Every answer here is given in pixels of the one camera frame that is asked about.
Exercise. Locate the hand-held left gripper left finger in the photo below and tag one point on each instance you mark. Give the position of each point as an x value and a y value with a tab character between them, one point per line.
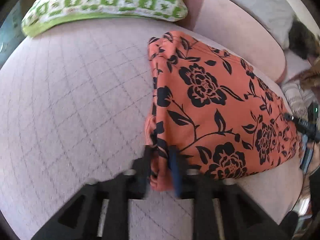
140	175

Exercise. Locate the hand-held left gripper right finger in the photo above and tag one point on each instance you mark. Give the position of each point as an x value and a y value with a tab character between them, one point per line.
176	175

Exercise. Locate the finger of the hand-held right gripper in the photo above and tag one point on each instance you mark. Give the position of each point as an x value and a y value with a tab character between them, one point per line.
302	126

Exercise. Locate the orange black floral shirt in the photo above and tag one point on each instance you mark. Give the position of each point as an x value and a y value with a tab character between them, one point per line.
212	110

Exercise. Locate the brown patterned cloth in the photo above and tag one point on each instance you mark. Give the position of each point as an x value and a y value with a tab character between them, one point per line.
312	76

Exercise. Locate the dark furry cloth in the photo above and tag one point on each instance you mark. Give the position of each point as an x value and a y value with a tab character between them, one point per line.
303	40

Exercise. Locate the pink bolster pillow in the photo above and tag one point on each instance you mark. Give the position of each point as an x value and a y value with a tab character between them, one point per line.
237	35

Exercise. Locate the grey blue pillow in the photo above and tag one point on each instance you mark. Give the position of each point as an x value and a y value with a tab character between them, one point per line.
262	7

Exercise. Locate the green white checkered pillow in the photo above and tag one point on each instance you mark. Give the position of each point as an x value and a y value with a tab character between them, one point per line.
100	0

